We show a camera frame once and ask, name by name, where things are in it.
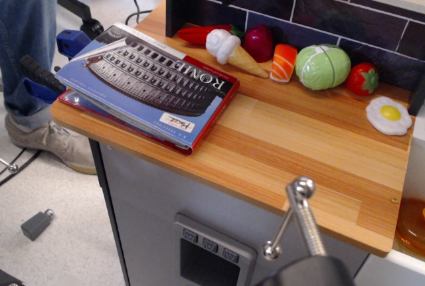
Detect grey block on floor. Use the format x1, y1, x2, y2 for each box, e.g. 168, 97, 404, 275
21, 209, 54, 241

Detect black floor cables left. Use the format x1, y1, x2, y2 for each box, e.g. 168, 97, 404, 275
0, 147, 43, 187

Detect beige sneaker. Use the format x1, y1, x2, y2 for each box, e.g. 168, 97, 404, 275
5, 113, 96, 175

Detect purple toy onion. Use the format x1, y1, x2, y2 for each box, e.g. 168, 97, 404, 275
242, 24, 274, 63

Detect person's jeans leg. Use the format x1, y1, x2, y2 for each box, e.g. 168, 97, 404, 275
1, 0, 57, 131

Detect grey oven control panel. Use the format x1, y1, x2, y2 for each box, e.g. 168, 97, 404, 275
173, 213, 257, 286

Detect toy fried egg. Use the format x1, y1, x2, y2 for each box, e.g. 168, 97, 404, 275
366, 96, 412, 136

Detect Rome spiral-bound book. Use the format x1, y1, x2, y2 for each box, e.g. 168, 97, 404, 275
56, 23, 240, 155

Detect blue bar clamp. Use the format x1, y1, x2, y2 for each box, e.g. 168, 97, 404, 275
20, 30, 92, 104

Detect toy salmon sushi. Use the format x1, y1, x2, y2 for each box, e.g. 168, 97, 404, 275
270, 44, 298, 83

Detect orange plastic bowl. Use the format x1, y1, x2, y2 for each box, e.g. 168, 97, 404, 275
395, 198, 424, 255

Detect red toy chili pepper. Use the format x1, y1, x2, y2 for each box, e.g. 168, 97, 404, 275
177, 25, 245, 45

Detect toy ice cream cone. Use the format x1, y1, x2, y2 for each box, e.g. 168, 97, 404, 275
205, 29, 268, 78

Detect grey toy kitchen cabinet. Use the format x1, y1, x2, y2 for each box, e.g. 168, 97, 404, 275
88, 139, 370, 286

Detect small silver clamp handle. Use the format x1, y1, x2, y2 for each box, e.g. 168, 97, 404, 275
0, 159, 19, 174

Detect black office chair base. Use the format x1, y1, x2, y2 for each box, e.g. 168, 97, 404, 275
57, 0, 104, 40

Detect green toy cabbage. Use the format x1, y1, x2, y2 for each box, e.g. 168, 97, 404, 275
295, 44, 351, 91

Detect red toy strawberry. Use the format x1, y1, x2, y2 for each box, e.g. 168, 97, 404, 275
345, 62, 379, 96

